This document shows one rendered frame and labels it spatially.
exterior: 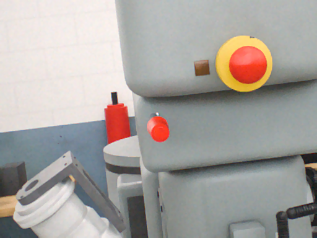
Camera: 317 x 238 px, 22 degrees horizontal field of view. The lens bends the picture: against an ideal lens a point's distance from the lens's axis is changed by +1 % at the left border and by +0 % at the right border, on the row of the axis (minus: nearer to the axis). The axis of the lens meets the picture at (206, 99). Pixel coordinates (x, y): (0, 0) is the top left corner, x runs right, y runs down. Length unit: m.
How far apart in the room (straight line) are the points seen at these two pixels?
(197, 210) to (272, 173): 0.11
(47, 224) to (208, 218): 0.32
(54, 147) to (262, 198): 4.36
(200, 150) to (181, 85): 0.13
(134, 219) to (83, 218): 0.73
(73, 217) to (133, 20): 0.24
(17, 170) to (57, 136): 0.55
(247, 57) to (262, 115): 0.17
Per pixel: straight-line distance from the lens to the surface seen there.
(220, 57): 0.87
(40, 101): 5.34
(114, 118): 5.18
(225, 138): 0.99
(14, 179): 4.92
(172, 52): 0.88
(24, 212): 0.77
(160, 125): 0.84
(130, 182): 1.51
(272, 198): 1.05
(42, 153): 5.37
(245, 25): 0.89
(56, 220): 0.77
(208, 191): 1.04
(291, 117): 1.00
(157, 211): 1.23
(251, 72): 0.84
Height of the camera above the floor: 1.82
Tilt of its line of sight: 6 degrees down
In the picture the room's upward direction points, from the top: 6 degrees counter-clockwise
